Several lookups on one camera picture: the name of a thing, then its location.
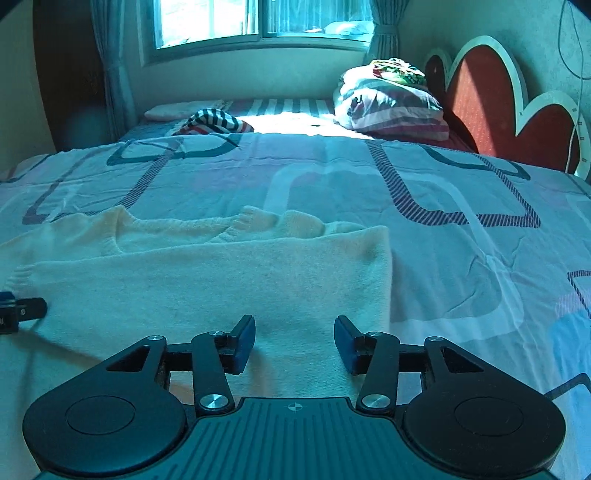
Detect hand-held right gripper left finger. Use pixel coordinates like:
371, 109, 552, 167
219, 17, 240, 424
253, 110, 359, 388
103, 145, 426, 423
95, 315, 257, 417

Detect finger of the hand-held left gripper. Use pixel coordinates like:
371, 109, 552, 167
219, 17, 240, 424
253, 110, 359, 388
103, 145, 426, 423
0, 291, 48, 336

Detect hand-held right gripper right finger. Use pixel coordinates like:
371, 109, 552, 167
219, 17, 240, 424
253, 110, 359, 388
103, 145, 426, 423
333, 315, 498, 415

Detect white towel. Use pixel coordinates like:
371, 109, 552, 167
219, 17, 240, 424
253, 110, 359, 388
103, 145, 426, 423
0, 205, 393, 480

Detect patterned bed cover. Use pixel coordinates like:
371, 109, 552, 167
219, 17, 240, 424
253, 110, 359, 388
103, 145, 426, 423
0, 131, 591, 480

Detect dark striped cloth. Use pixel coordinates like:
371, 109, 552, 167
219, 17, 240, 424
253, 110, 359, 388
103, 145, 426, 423
172, 107, 254, 136

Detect striped bed sheet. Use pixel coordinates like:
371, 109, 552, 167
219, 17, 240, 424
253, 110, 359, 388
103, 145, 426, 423
117, 96, 472, 153

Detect stacked pillows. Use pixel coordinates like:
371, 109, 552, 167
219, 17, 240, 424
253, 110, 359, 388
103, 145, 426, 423
332, 65, 451, 141

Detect dark brown wardrobe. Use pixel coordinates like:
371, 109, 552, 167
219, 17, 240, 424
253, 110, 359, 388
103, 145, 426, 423
32, 0, 112, 153

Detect white folded cloth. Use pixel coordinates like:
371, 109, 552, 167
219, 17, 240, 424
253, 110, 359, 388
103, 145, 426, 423
144, 99, 232, 123

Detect grey curtain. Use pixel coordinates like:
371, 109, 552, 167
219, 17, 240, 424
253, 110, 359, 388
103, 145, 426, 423
89, 0, 139, 131
365, 0, 400, 65

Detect colourful floral cloth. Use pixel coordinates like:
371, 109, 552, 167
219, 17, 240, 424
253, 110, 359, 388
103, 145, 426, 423
372, 58, 428, 86

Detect red heart-shaped headboard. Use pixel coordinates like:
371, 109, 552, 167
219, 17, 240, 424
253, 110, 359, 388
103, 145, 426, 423
422, 36, 591, 180

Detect window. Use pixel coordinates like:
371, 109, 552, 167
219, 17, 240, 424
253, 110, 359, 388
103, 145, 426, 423
139, 0, 376, 68

